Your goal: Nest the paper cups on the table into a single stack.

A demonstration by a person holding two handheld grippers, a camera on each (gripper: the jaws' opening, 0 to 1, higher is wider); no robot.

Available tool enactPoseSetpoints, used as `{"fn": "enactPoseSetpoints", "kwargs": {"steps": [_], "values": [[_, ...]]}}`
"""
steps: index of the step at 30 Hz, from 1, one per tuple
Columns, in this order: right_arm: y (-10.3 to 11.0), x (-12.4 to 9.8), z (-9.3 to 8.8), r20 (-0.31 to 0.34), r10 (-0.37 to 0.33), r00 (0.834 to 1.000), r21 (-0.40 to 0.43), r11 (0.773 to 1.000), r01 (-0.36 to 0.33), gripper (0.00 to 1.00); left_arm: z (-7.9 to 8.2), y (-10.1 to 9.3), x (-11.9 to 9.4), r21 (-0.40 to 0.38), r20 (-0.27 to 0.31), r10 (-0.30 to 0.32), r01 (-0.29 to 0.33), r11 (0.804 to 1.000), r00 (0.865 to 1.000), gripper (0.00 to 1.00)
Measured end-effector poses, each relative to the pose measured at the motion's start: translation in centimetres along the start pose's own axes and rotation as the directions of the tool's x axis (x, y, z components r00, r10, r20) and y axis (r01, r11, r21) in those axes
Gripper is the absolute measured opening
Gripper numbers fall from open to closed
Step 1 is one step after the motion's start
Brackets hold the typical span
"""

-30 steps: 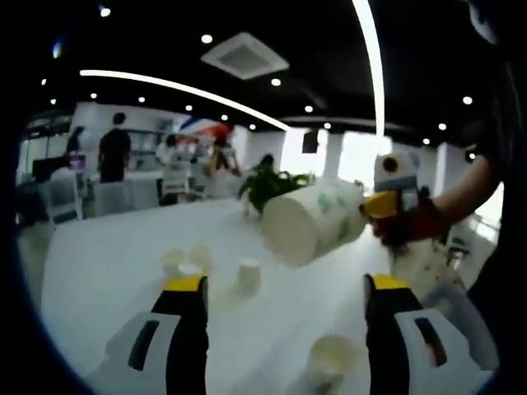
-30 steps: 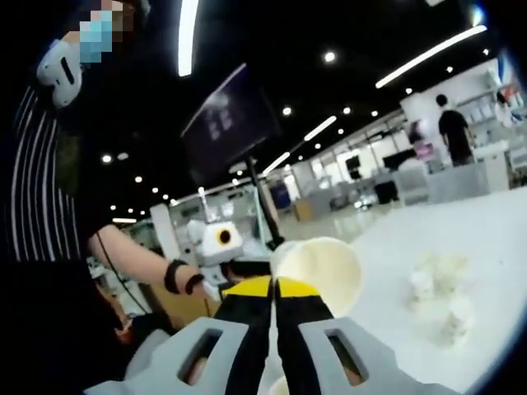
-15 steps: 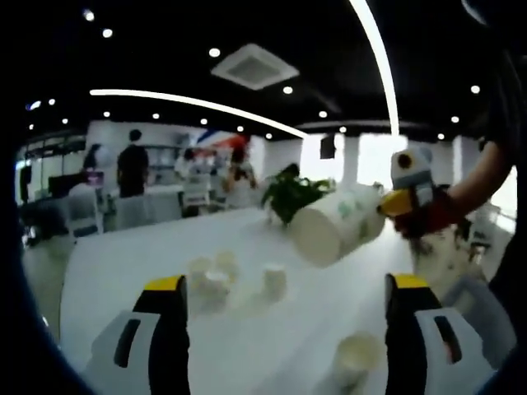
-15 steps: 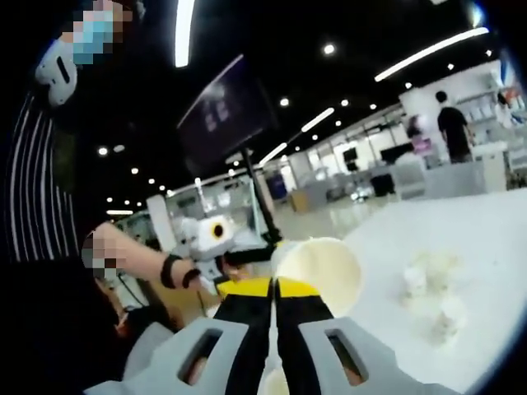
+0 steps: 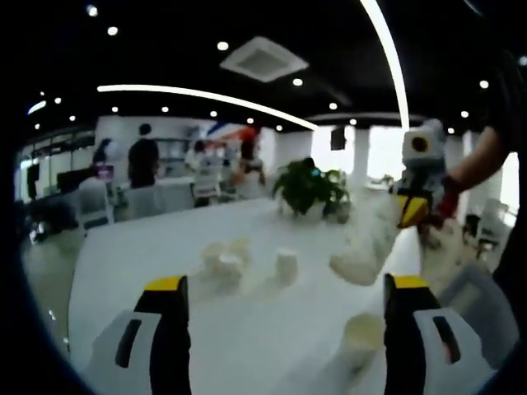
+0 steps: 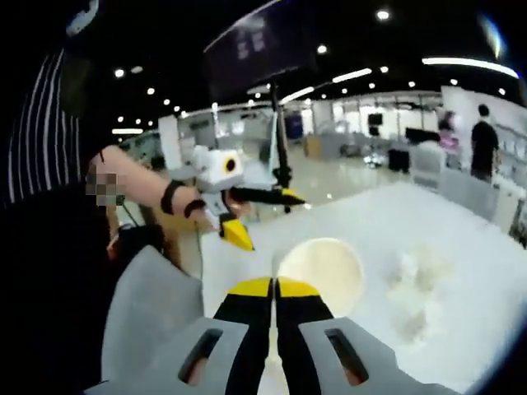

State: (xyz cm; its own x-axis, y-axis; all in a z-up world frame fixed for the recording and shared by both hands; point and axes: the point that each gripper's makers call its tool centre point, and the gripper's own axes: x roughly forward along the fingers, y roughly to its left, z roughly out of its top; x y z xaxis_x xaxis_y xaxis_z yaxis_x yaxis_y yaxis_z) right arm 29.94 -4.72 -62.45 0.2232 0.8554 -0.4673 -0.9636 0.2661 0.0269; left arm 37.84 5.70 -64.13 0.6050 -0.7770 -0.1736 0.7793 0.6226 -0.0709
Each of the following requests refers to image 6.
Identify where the white paper cup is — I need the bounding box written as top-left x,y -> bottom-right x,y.
265,237 -> 366,395

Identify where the pile of paper cups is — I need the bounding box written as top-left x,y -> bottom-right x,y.
386,244 -> 454,342

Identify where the black tripod stand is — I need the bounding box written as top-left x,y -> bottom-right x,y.
267,80 -> 296,215

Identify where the person's left hand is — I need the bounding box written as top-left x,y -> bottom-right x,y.
182,188 -> 216,225

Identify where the black wristband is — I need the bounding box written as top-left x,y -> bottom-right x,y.
161,179 -> 184,215

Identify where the brown wooden cabinet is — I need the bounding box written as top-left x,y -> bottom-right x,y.
154,203 -> 184,268

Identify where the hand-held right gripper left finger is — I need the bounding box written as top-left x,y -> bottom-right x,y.
84,276 -> 275,395

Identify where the person's black striped shirt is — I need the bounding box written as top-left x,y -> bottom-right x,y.
0,44 -> 110,388

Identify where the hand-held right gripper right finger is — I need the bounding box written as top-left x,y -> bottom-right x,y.
274,276 -> 458,395

